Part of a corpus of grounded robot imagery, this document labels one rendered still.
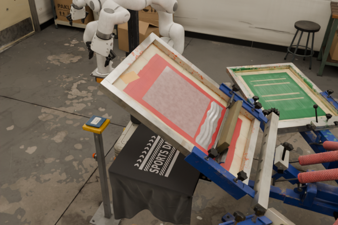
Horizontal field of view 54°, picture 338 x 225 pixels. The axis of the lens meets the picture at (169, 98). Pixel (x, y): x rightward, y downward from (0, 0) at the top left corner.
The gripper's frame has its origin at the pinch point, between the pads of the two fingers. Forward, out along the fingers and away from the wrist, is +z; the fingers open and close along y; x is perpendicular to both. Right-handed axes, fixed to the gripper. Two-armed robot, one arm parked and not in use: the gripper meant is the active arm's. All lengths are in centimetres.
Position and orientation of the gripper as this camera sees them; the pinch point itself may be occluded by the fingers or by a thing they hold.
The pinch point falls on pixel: (98, 60)
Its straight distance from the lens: 173.9
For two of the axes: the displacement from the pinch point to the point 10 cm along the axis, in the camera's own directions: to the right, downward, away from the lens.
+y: -9.0, -4.4, 0.9
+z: -2.9, 7.3, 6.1
